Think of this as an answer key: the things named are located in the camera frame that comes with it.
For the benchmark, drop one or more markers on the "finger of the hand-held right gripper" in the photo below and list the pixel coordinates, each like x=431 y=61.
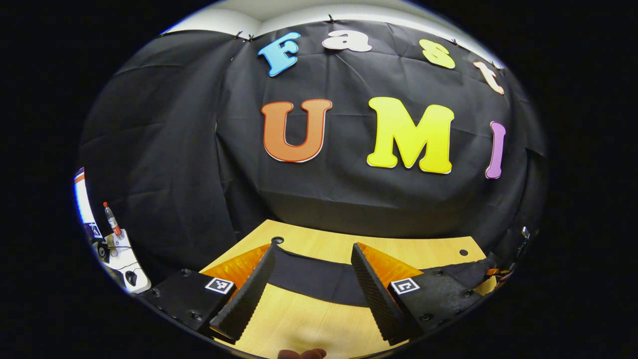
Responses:
x=498 y=273

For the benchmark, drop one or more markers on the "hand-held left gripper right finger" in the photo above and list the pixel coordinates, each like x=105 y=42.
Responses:
x=374 y=294

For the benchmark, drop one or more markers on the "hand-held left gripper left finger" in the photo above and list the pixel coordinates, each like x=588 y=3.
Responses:
x=244 y=299

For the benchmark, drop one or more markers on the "black jeans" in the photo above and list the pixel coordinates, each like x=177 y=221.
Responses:
x=319 y=279

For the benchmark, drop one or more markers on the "black backdrop cloth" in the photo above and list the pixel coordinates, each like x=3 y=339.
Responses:
x=349 y=199

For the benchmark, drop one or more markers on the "white side desk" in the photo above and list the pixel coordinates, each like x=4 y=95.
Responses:
x=142 y=281

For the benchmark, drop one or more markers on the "black computer mouse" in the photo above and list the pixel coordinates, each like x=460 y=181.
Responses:
x=131 y=277

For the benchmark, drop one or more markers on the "black round device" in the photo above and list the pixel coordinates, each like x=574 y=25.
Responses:
x=103 y=252

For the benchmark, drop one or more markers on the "red capped bottle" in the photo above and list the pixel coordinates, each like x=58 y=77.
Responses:
x=112 y=219

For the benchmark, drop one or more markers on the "white and blue panel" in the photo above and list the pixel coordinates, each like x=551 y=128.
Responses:
x=83 y=204

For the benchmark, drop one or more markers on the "row of black cloth clips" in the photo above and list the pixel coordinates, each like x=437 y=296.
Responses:
x=330 y=20

